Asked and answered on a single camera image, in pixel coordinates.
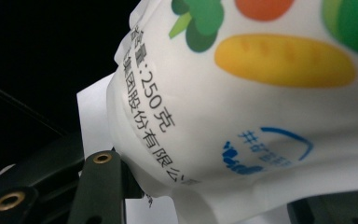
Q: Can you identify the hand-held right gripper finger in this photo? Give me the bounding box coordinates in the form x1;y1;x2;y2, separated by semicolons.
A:
119;160;145;200

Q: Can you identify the white pouch with vegetable print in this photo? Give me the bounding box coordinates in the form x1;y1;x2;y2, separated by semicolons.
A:
105;0;358;224

